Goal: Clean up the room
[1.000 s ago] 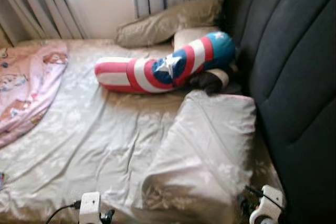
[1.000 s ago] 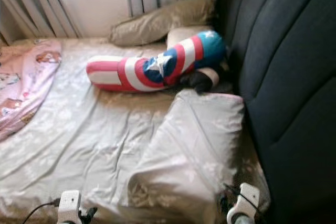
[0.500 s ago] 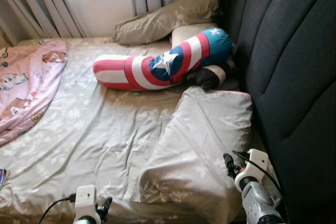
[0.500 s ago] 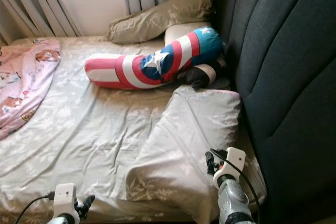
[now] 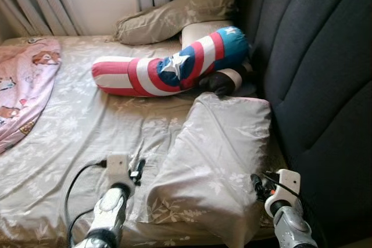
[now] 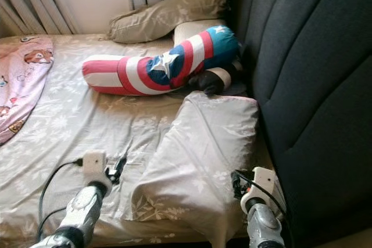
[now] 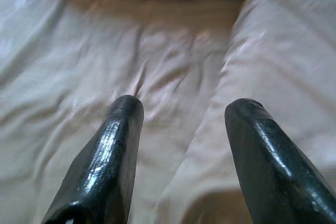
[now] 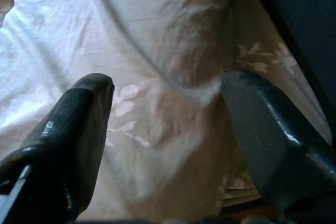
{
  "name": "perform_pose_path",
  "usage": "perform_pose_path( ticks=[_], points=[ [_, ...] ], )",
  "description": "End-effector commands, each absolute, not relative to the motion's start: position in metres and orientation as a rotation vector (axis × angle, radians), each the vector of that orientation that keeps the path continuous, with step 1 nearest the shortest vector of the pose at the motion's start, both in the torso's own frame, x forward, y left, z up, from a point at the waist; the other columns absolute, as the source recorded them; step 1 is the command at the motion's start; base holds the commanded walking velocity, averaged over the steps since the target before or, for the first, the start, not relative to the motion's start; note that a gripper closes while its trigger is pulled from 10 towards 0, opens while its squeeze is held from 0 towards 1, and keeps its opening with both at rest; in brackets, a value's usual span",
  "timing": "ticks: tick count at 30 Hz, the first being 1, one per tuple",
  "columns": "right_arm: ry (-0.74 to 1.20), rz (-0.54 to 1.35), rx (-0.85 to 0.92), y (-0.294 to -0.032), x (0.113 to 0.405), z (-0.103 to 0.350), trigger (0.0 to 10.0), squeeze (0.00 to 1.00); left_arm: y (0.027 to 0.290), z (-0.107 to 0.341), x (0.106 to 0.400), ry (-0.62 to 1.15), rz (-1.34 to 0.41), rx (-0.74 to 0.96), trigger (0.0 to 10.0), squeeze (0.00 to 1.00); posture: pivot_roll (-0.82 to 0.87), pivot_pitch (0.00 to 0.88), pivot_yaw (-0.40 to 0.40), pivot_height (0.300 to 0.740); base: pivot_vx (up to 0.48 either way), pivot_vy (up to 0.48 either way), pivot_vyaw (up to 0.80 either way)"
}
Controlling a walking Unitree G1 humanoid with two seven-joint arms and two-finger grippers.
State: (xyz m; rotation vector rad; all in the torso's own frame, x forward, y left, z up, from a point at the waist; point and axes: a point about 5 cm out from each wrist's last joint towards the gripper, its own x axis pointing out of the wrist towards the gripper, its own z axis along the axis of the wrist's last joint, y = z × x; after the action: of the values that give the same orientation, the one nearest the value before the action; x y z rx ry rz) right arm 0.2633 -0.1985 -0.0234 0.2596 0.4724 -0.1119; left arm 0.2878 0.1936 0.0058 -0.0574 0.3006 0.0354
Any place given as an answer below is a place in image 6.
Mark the pink cartoon print blanket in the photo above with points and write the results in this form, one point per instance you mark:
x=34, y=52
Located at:
x=23, y=79

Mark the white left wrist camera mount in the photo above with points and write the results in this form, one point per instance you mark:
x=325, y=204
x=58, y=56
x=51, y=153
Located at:
x=94, y=166

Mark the light grey floral pillow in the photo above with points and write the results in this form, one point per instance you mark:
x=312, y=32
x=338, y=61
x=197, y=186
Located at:
x=197, y=155

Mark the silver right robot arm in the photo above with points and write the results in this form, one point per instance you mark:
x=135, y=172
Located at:
x=264, y=227

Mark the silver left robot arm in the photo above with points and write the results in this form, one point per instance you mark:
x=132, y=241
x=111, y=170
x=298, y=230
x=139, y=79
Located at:
x=81, y=216

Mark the olive floral pillow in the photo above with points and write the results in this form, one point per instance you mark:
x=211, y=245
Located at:
x=163, y=15

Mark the dark grey upholstered chair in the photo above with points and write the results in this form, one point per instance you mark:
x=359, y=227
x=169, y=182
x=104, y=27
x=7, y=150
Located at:
x=314, y=74

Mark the black and white plush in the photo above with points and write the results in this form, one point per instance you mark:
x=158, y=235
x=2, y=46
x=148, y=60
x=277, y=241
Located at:
x=209, y=79

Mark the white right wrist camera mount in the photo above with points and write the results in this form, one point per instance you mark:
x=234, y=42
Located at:
x=263, y=185

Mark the plain white pillow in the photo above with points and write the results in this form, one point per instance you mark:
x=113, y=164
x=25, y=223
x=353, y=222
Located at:
x=195, y=29

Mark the bed with beige floral sheet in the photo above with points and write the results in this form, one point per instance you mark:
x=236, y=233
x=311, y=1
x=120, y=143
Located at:
x=81, y=120

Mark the red white blue bolster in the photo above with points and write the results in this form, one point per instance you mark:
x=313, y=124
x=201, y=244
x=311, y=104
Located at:
x=157, y=65

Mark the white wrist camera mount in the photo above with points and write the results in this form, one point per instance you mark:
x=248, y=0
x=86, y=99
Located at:
x=263, y=185
x=94, y=166

